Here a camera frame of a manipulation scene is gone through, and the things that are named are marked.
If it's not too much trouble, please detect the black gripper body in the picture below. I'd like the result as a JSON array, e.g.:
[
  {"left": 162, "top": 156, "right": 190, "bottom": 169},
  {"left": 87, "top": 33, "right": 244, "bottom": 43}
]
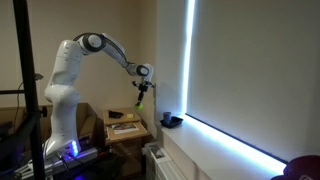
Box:
[{"left": 137, "top": 83, "right": 150, "bottom": 94}]

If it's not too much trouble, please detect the aluminium robot base platform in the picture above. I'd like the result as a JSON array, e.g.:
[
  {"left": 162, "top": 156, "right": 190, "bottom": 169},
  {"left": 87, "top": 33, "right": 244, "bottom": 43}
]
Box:
[{"left": 13, "top": 143, "right": 101, "bottom": 180}]

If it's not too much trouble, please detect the white window sill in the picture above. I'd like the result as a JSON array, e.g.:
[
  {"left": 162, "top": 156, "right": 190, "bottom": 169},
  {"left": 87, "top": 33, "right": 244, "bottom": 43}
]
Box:
[{"left": 156, "top": 114, "right": 288, "bottom": 180}]

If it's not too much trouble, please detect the black cloth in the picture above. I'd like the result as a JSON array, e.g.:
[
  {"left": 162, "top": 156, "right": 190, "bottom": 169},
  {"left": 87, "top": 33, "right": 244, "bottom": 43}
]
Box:
[{"left": 108, "top": 110, "right": 123, "bottom": 120}]

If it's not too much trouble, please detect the maroon cap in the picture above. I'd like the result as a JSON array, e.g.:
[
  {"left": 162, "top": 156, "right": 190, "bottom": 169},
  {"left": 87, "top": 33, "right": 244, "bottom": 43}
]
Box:
[{"left": 270, "top": 154, "right": 320, "bottom": 180}]

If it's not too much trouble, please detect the light wooden desk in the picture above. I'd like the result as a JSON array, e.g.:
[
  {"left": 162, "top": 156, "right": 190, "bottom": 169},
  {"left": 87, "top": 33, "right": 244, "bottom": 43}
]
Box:
[{"left": 101, "top": 108, "right": 148, "bottom": 178}]

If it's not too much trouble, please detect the white radiator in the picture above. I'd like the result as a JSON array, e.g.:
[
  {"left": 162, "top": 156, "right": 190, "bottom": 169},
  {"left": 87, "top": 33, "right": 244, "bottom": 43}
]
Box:
[{"left": 144, "top": 143, "right": 188, "bottom": 180}]

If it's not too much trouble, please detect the black metal stand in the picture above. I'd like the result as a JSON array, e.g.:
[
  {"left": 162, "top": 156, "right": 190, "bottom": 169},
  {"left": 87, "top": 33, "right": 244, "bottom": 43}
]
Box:
[{"left": 0, "top": 0, "right": 46, "bottom": 180}]

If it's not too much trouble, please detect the brochure with house photos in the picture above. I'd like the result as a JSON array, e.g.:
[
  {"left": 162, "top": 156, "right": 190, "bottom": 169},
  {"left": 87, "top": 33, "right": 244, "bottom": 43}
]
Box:
[{"left": 111, "top": 122, "right": 139, "bottom": 135}]

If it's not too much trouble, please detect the wooden pull-out shelf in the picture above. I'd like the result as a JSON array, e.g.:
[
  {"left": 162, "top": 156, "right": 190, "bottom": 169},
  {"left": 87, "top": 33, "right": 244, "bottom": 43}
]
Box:
[{"left": 105, "top": 121, "right": 151, "bottom": 145}]

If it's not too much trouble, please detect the black plastic tray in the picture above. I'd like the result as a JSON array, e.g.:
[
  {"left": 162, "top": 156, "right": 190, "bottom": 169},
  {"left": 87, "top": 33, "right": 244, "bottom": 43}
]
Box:
[{"left": 159, "top": 115, "right": 184, "bottom": 130}]

